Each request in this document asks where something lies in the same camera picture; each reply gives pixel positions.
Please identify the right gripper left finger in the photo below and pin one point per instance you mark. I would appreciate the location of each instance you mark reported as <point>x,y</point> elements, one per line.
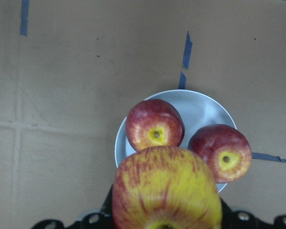
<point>97,218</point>

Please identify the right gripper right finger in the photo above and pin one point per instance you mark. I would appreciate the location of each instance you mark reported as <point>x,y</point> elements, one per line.
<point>237,219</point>

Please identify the yellow red apple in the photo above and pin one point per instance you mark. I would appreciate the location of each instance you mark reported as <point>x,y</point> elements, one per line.
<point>165,187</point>

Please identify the red apple plate near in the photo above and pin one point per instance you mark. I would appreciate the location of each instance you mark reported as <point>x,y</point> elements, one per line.
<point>225,150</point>

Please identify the red apple plate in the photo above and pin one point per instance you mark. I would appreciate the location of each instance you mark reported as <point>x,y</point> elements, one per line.
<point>154,122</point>
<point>225,150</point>

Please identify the red apple plate far left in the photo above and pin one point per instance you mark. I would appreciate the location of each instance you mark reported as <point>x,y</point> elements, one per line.
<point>154,122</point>

